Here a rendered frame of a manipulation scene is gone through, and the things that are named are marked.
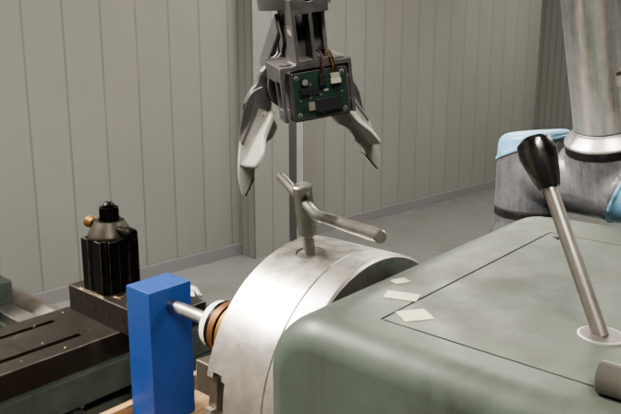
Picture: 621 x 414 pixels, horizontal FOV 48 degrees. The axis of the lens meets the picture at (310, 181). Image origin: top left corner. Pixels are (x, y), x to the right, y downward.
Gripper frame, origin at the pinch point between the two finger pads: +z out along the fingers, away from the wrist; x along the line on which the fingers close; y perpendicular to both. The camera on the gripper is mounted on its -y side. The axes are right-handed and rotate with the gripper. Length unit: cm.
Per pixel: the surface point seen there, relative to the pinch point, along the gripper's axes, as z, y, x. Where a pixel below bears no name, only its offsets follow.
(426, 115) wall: 132, -476, 231
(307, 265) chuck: 10.2, -0.7, -1.4
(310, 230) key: 6.7, -2.4, -0.1
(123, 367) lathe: 43, -44, -27
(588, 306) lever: 4.7, 28.2, 13.8
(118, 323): 35, -46, -26
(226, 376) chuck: 19.0, 3.2, -12.7
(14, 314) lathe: 48, -86, -51
